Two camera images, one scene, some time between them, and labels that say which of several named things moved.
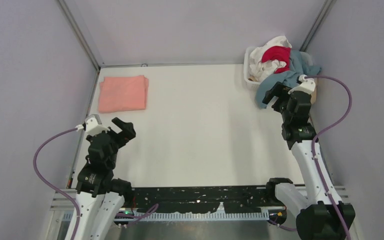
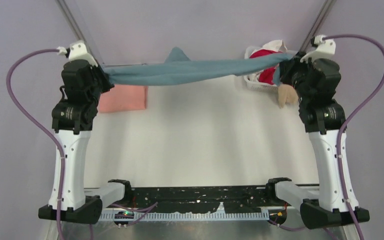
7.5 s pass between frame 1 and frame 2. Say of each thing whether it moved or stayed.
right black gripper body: moved
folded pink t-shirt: stayed
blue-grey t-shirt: moved
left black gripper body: moved
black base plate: stayed
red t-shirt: moved
